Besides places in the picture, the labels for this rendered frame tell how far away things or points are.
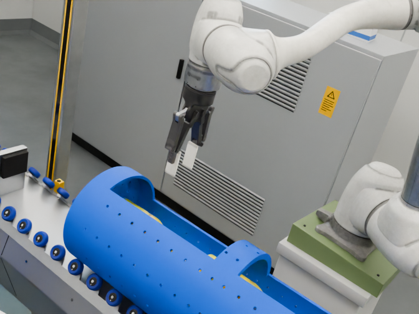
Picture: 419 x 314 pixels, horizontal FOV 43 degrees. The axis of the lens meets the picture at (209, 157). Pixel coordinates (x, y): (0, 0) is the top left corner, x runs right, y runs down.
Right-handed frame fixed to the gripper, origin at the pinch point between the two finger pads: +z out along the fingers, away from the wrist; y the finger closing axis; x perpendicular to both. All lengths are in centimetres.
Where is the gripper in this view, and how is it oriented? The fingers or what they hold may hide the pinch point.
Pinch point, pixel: (181, 160)
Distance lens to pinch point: 132.5
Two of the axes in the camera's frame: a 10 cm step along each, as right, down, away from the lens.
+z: -2.5, 8.6, 4.4
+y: -5.8, 2.3, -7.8
